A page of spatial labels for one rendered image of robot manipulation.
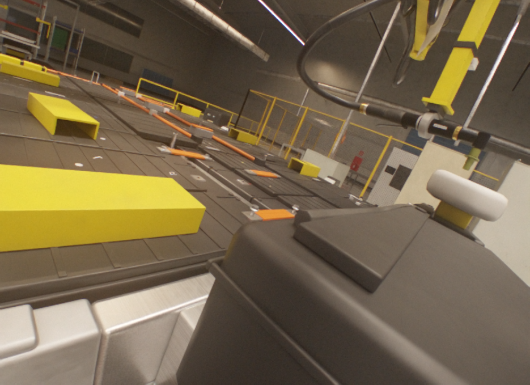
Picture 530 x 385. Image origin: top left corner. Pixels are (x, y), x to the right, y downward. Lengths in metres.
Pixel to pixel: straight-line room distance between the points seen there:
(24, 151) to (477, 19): 1.13
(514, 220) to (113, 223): 4.70
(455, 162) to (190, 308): 4.66
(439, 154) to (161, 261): 4.67
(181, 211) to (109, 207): 0.06
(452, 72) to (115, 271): 0.98
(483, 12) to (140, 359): 1.12
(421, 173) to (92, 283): 4.68
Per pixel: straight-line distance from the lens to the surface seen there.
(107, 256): 0.21
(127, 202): 0.22
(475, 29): 1.05
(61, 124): 0.55
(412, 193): 4.72
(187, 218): 0.24
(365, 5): 0.87
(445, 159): 4.76
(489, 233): 4.69
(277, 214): 0.43
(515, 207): 4.73
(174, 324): 0.21
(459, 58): 1.01
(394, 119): 1.00
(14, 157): 0.36
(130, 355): 0.21
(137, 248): 0.22
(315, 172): 1.11
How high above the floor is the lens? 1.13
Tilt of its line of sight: 16 degrees down
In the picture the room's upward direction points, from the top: 23 degrees clockwise
